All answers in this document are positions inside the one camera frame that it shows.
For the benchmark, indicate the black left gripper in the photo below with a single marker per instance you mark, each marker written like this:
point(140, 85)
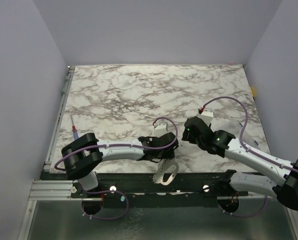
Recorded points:
point(169, 154)

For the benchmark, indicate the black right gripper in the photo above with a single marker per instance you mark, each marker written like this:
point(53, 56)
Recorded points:
point(189, 132)

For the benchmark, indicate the clear plastic key organizer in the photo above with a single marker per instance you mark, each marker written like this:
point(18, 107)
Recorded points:
point(166, 172)

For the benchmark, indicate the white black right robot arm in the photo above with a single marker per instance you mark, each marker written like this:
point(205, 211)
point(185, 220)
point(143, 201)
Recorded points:
point(278, 178)

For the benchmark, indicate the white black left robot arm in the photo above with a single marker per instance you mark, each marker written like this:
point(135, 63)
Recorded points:
point(81, 156)

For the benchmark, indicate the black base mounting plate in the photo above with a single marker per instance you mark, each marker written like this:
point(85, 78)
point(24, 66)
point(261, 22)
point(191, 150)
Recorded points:
point(137, 190)

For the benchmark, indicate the clear plastic storage box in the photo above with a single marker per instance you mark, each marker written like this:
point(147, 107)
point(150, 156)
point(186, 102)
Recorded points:
point(235, 127)

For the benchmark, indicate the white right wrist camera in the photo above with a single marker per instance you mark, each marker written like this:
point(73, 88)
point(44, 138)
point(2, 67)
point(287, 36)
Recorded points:
point(206, 114)

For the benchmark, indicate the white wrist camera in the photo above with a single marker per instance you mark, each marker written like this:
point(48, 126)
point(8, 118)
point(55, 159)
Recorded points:
point(206, 114)
point(160, 128)

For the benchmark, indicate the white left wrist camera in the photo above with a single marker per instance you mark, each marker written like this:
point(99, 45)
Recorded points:
point(160, 128)

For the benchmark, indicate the blue red handled screwdriver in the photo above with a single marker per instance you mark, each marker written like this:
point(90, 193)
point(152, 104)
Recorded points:
point(74, 130)

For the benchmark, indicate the aluminium extrusion rail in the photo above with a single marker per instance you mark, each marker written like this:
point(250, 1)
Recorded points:
point(50, 190)

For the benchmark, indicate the left side metal rail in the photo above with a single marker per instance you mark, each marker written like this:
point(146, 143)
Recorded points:
point(59, 117)

